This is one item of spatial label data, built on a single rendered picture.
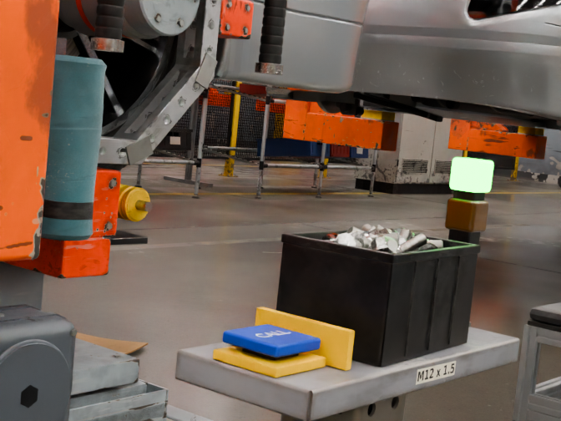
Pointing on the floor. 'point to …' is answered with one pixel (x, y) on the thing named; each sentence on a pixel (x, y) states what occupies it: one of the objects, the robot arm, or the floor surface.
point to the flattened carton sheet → (113, 343)
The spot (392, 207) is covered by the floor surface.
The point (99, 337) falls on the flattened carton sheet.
